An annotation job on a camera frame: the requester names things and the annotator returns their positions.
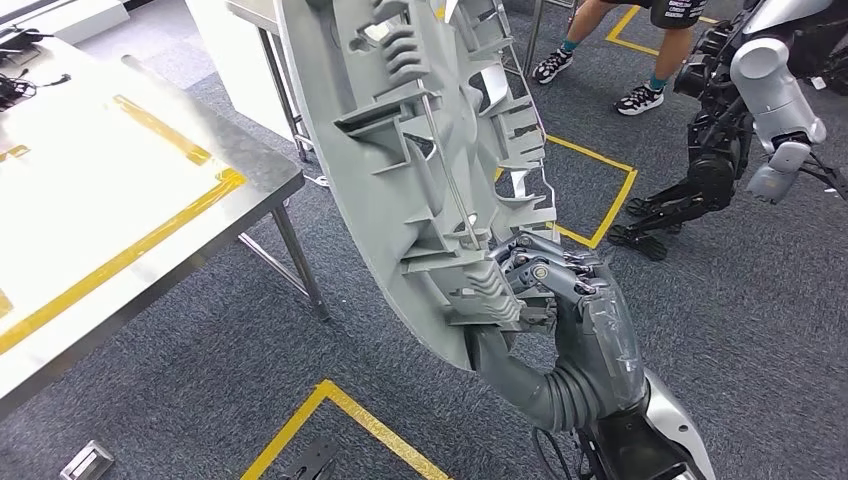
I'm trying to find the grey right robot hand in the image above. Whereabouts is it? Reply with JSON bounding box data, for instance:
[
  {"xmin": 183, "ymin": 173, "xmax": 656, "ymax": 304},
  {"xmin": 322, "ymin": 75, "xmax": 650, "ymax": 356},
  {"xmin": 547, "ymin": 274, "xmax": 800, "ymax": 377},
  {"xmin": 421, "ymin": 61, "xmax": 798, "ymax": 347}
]
[{"xmin": 465, "ymin": 230, "xmax": 651, "ymax": 433}]

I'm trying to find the grey plastic wheel hubcap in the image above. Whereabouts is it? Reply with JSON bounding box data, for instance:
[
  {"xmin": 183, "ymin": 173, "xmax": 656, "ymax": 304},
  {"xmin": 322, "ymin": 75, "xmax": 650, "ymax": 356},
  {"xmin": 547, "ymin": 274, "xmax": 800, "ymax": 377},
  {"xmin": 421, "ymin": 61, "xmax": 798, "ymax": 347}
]
[{"xmin": 274, "ymin": 0, "xmax": 559, "ymax": 371}]

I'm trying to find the yellow floor tape square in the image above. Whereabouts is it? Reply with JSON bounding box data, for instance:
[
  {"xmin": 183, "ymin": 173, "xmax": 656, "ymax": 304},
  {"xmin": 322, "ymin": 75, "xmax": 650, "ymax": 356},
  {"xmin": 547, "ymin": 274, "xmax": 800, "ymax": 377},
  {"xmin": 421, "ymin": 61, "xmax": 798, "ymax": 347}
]
[
  {"xmin": 240, "ymin": 378, "xmax": 453, "ymax": 480},
  {"xmin": 493, "ymin": 134, "xmax": 639, "ymax": 251},
  {"xmin": 604, "ymin": 5, "xmax": 721, "ymax": 59}
]

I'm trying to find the person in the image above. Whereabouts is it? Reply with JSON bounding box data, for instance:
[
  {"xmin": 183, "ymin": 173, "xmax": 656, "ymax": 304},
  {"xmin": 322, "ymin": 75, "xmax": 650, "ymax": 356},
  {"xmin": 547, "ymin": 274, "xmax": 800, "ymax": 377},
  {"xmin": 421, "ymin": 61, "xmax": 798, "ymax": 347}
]
[{"xmin": 531, "ymin": 0, "xmax": 711, "ymax": 119}]

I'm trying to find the silver armed humanoid robot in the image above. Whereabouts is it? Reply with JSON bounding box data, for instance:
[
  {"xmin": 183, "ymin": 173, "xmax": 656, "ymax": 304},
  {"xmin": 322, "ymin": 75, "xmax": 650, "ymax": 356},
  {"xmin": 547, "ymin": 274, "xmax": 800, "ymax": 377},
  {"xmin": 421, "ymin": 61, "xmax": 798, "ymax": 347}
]
[{"xmin": 608, "ymin": 0, "xmax": 848, "ymax": 263}]

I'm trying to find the white panel board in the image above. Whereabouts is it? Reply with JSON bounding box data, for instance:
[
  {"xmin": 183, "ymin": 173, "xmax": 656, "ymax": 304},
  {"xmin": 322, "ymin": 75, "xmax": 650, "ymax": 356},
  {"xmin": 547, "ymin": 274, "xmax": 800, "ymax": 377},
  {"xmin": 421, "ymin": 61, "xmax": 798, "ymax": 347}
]
[{"xmin": 184, "ymin": 0, "xmax": 296, "ymax": 142}]

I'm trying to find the yellow table tape outline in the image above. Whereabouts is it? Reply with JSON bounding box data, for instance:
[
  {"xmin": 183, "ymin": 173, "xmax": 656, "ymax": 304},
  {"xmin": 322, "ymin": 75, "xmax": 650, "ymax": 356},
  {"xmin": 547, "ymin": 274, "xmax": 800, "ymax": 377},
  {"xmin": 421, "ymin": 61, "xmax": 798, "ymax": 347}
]
[{"xmin": 0, "ymin": 94, "xmax": 248, "ymax": 357}]

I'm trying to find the steel floor socket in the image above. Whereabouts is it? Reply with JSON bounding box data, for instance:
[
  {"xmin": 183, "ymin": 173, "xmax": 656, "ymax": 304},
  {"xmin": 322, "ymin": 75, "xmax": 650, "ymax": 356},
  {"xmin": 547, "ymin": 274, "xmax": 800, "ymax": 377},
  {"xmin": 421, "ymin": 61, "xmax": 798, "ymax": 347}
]
[{"xmin": 59, "ymin": 439, "xmax": 116, "ymax": 480}]

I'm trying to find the black camera cable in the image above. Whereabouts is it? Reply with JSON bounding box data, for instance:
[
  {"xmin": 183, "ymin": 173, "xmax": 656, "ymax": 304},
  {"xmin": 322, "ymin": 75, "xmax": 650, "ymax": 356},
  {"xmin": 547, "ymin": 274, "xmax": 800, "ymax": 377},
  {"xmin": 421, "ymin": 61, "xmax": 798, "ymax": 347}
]
[{"xmin": 531, "ymin": 427, "xmax": 578, "ymax": 480}]

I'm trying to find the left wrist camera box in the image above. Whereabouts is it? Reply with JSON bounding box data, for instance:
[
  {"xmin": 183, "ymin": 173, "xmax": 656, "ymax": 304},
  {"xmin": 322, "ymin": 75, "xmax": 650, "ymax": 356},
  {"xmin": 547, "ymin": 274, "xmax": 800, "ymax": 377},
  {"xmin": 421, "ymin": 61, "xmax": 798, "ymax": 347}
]
[{"xmin": 278, "ymin": 437, "xmax": 340, "ymax": 480}]

